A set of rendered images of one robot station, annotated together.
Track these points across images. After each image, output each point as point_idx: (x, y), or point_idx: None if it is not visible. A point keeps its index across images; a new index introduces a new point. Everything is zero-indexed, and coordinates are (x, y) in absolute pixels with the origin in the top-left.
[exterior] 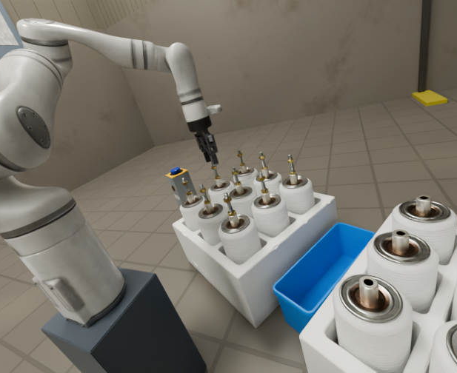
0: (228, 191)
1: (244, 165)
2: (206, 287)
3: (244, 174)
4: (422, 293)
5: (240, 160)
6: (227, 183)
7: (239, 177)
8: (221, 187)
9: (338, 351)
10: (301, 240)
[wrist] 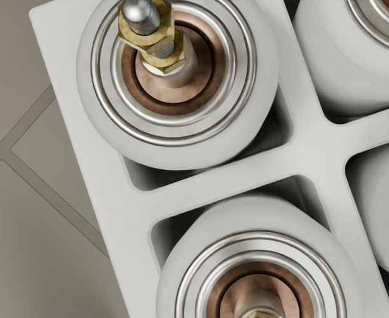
0: (359, 278)
1: (185, 44)
2: None
3: (232, 82)
4: None
5: (161, 49)
6: (284, 262)
7: (229, 132)
8: (292, 317)
9: None
10: None
